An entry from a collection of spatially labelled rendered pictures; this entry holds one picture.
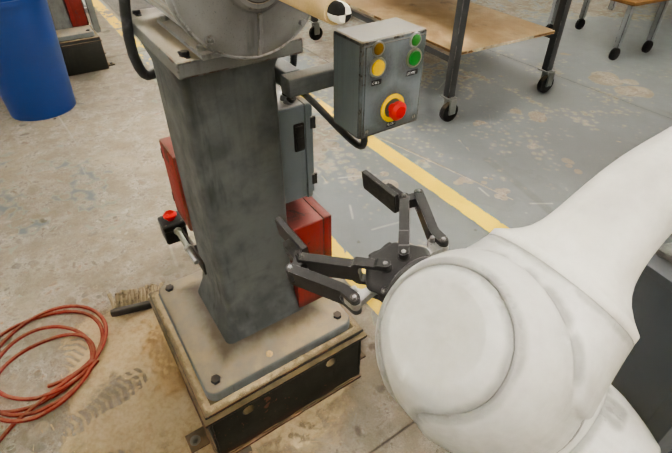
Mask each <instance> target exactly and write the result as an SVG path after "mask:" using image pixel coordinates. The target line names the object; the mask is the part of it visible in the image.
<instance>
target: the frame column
mask: <svg viewBox="0 0 672 453"><path fill-rule="evenodd" d="M140 42H141V41H140ZM141 43H142V42H141ZM142 45H143V46H144V48H145V50H146V51H147V53H148V54H149V56H150V58H151V59H152V63H153V67H154V71H155V75H156V79H157V83H158V88H159V92H160V96H161V100H162V104H163V108H164V112H165V117H166V121H167V125H168V129H169V133H170V137H171V141H172V146H173V150H174V154H175V158H176V162H177V166H178V170H179V175H180V179H181V183H182V187H183V191H184V195H185V199H186V203H187V208H188V212H189V216H190V220H191V224H192V228H193V232H194V237H195V241H196V245H197V249H198V253H199V255H200V257H201V258H202V260H203V262H204V263H205V268H206V272H207V275H205V274H204V272H203V270H202V280H201V283H200V286H199V289H198V293H199V295H200V297H201V299H202V301H203V302H204V304H205V306H206V308H207V309H208V311H209V313H210V315H211V317H212V318H213V320H214V322H215V324H216V325H217V327H218V329H219V331H220V333H221V334H222V336H223V338H224V340H225V341H226V342H227V343H228V344H233V343H236V342H238V341H240V340H242V339H244V338H246V337H248V336H250V335H252V334H254V333H256V332H258V331H260V330H262V329H264V328H266V327H268V326H270V325H272V324H274V323H276V322H278V321H280V320H282V319H284V318H286V317H288V316H290V315H292V314H294V313H296V312H298V311H300V310H301V309H303V308H304V306H303V307H301V308H299V305H298V301H297V297H296V294H295V290H294V286H293V285H292V284H290V283H289V281H288V278H287V275H286V271H285V266H286V265H287V264H289V263H290V258H289V257H288V255H287V254H286V253H285V250H284V247H283V242H284V241H285V240H284V239H283V238H282V237H281V236H280V235H279V232H278V229H277V225H276V222H275V218H276V217H278V216H280V217H281V218H282V219H283V220H284V221H285V222H286V223H287V216H286V203H285V191H284V179H283V167H282V154H281V142H280V130H279V117H278V105H277V93H276V81H275V68H274V67H275V64H276V61H277V59H272V60H268V61H263V62H259V63H254V64H250V65H245V66H241V67H236V68H232V69H228V70H223V71H219V72H214V73H210V74H205V75H201V76H196V77H192V78H187V79H183V80H179V79H178V78H177V77H176V76H175V75H174V74H173V73H172V72H171V71H170V70H169V69H168V68H167V67H166V66H165V65H164V64H163V63H162V62H161V61H160V60H159V59H158V58H157V57H156V56H155V55H154V54H153V53H152V52H151V51H150V50H149V49H148V48H147V47H146V46H145V45H144V44H143V43H142Z"/></svg>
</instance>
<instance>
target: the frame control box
mask: <svg viewBox="0 0 672 453"><path fill-rule="evenodd" d="M414 32H419V33H420V34H421V36H422V40H421V43H420V44H419V45H418V46H417V47H411V46H410V44H409V41H410V37H411V35H412V34H413V33H414ZM426 35H427V29H426V28H423V27H421V26H418V25H415V24H413V23H410V22H407V21H405V20H402V19H400V18H397V17H395V18H391V19H386V20H381V21H376V22H371V23H366V24H362V25H357V26H352V27H347V28H342V29H337V30H335V31H334V33H333V37H334V118H333V117H332V116H331V115H330V114H329V113H328V112H327V111H326V110H325V109H324V107H323V106H322V105H321V104H320V103H319V102H318V101H317V100H315V99H314V98H313V97H312V96H311V95H310V94H309V93H307V94H304V95H300V96H302V97H303V98H304V99H305V100H307V101H308V102H309V103H310V104H311V105H312V106H313V107H314V108H315V109H316V110H317V111H318V112H319V113H320V114H321V115H322V116H323V117H324V118H325V119H326V120H327V121H328V123H329V124H330V125H331V126H332V127H333V128H334V129H335V130H336V131H337V132H338V133H339V134H340V135H341V136H342V137H343V138H344V139H345V140H346V141H348V142H349V143H350V144H351V145H352V146H354V147H355V148H357V149H360V150H362V149H365V148H366V146H367V144H368V137H369V136H372V135H375V134H378V133H380V132H383V131H386V130H389V129H392V128H395V127H398V126H401V125H404V124H407V123H410V122H413V121H415V120H416V119H417V114H418V105H419V96H420V87H421V79H422V70H423V61H424V53H425V44H426ZM378 40H381V41H382V42H383V43H384V45H385V50H384V52H383V54H382V55H381V56H379V57H375V56H373V54H372V46H373V44H374V43H375V42H376V41H378ZM415 50H417V51H419V52H420V54H421V59H420V61H419V63H418V64H417V65H415V66H411V65H410V64H409V56H410V54H411V53H412V52H413V51H415ZM377 60H382V61H383V62H384V63H385V68H384V71H383V72H382V74H380V75H378V76H375V75H373V74H372V66H373V64H374V62H375V61H377ZM397 101H402V102H404V103H405V104H406V107H407V108H406V113H405V115H404V116H403V117H402V118H401V119H400V120H398V121H394V120H392V119H391V118H390V117H389V110H388V108H389V106H390V104H392V103H395V102H397ZM348 132H349V133H350V134H351V135H353V136H354V137H356V138H357V139H361V142H358V141H357V140H356V139H354V138H353V137H352V136H351V135H350V134H349V133H348Z"/></svg>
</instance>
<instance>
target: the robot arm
mask: <svg viewBox="0 0 672 453"><path fill-rule="evenodd" d="M362 179H363V187H364V189H366V190H367V191H368V192H369V193H370V194H372V195H373V196H374V197H375V198H377V199H378V200H379V201H380V202H381V203H383V204H384V205H385V206H386V207H388V208H389V209H390V210H391V211H392V212H394V213H397V212H399V237H398V242H393V243H391V242H388V243H387V244H385V245H384V246H383V247H382V248H381V249H379V250H376V251H374V252H372V253H370V254H369V255H368V256H369V257H368V258H364V257H354V258H353V259H350V258H342V257H334V256H327V255H319V254H311V253H309V251H308V247H307V246H306V244H305V243H304V242H303V241H302V240H301V239H300V238H299V237H298V236H297V234H296V233H295V232H294V231H293V230H292V229H291V228H290V227H289V226H288V224H287V223H286V222H285V221H284V220H283V219H282V218H281V217H280V216H278V217H276V218H275V222H276V225H277V229H278V232H279V235H280V236H281V237H282V238H283V239H284V240H285V241H284V242H283V247H284V250H285V253H286V254H287V255H288V257H289V258H290V259H291V260H292V261H293V262H292V263H289V264H287V265H286V266H285V271H286V275H287V278H288V281H289V283H290V284H292V285H294V286H297V287H300V288H303V289H305V290H307V291H310V292H312V293H315V294H317V295H320V296H322V297H325V298H327V299H330V300H332V301H335V302H337V303H340V304H342V305H343V306H345V307H346V308H347V309H348V310H349V311H350V312H351V313H352V314H354V315H359V314H361V313H362V306H363V305H364V304H365V303H366V302H368V301H369V300H370V299H371V298H374V299H377V300H379V301H381V302H382V305H381V308H380V311H379V314H378V318H377V323H376V332H375V349H376V358H377V363H378V367H379V370H380V373H381V376H382V379H383V382H384V385H385V387H386V389H387V390H388V392H389V393H390V395H391V396H392V397H393V398H394V399H395V400H396V402H397V403H398V404H399V405H400V406H401V407H402V408H403V409H404V411H405V412H406V413H407V414H408V415H409V416H410V417H411V419H412V420H413V421H414V422H415V423H416V424H417V426H418V428H419V429H420V430H421V432H422V433H423V434H424V435H425V436H426V437H427V438H428V439H429V440H431V441H432V442H434V443H436V444H437V445H439V446H440V447H442V448H444V449H446V450H447V451H449V452H451V453H661V449H660V447H659V445H658V443H657V441H656V440H655V438H654V437H653V435H652V433H651V432H650V430H649V429H648V427H647V426H646V424H645V423H644V422H643V420H642V419H641V418H640V416H639V415H638V414H637V412H636V411H635V410H634V408H633V407H632V406H631V405H630V403H629V402H628V401H627V400H626V398H625V397H624V396H623V395H622V394H621V393H620V392H619V391H618V390H617V389H616V388H615V387H613V386H612V385H611V383H612V381H613V380H614V378H615V376H616V374H617V373H618V371H619V369H620V368H621V366H622V364H623V363H624V361H625V359H626V358H627V356H628V355H629V353H630V351H631V350H632V348H633V347H634V345H635V344H636V342H637V341H638V340H639V338H640V335H639V333H638V330H637V327H636V324H635V321H634V316H633V311H632V294H633V291H634V287H635V284H636V282H637V280H638V278H639V276H640V275H641V273H642V271H643V270H644V268H645V267H646V265H647V264H648V262H649V261H650V259H651V258H652V256H653V255H654V254H655V253H656V254H657V255H658V256H659V257H661V258H663V259H666V260H668V261H670V262H672V242H671V243H667V244H663V243H664V242H665V240H666V239H667V238H668V237H669V236H670V235H671V236H672V126H671V127H669V128H668V129H666V130H664V131H662V132H661V133H659V134H657V135H655V136H654V137H652V138H650V139H648V140H647V141H645V142H643V143H642V144H640V145H638V146H636V147H635V148H633V149H632V150H630V151H629V152H627V153H625V154H624V155H622V156H621V157H619V158H618V159H617V160H615V161H614V162H612V163H611V164H610V165H608V166H607V167H606V168H604V169H603V170H602V171H601V172H599V173H598V174H597V175H596V176H594V177H593V178H592V179H591V180H589V181H588V182H587V183H586V184H585V185H583V186H582V187H581V188H580V189H579V190H578V191H576V192H575V193H574V194H573V195H572V196H571V197H569V198H568V199H567V200H566V201H565V202H564V203H562V204H561V205H560V206H559V207H558V208H556V209H555V210H554V211H553V212H551V213H550V214H549V215H548V216H546V217H545V218H543V219H542V220H540V221H538V222H536V223H534V224H532V225H529V226H525V227H521V228H511V229H508V228H494V229H493V230H492V231H491V232H490V233H489V234H488V235H486V236H485V237H483V238H482V239H480V240H479V241H477V242H476V243H474V244H473V245H471V246H469V247H467V248H463V249H454V250H450V251H448V250H449V238H448V237H447V236H446V235H445V234H444V233H443V232H442V231H441V230H440V229H439V228H438V225H437V223H436V220H435V218H434V216H433V213H432V211H431V208H430V206H429V204H428V201H427V199H426V196H425V194H424V192H423V190H422V189H415V190H414V193H411V194H408V193H403V192H402V191H400V190H399V189H398V188H396V187H395V186H394V185H392V184H390V183H387V184H385V183H383V182H382V181H381V180H379V179H378V178H377V177H376V176H374V175H373V174H372V173H370V172H369V171H368V170H364V171H362ZM413 207H415V209H416V212H417V214H418V217H419V220H420V222H421V225H422V228H423V230H424V233H425V236H426V238H427V248H425V247H422V246H417V245H411V244H410V208H413ZM362 268H363V269H366V274H364V273H363V272H362ZM330 277H333V278H340V279H347V280H353V281H354V282H355V283H357V284H363V285H366V288H364V289H359V288H357V287H356V286H355V285H353V286H352V287H350V286H348V285H347V284H345V283H343V282H340V281H338V280H335V279H333V278H330Z"/></svg>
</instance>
